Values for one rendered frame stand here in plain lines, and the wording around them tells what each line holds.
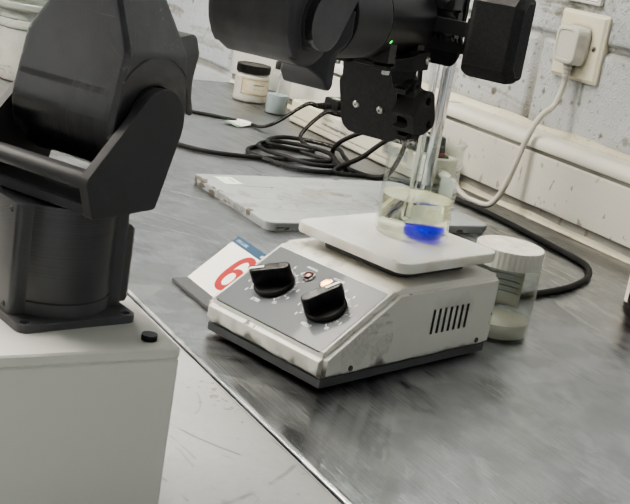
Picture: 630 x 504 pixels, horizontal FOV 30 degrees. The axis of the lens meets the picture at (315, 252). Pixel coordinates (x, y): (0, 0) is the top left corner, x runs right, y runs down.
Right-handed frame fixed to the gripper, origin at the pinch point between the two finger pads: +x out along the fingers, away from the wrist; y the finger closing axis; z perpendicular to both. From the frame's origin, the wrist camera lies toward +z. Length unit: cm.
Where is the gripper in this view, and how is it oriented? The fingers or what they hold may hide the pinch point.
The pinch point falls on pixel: (437, 17)
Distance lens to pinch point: 90.2
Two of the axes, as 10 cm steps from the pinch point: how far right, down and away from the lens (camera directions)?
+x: 5.3, -1.5, 8.3
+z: -1.6, 9.5, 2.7
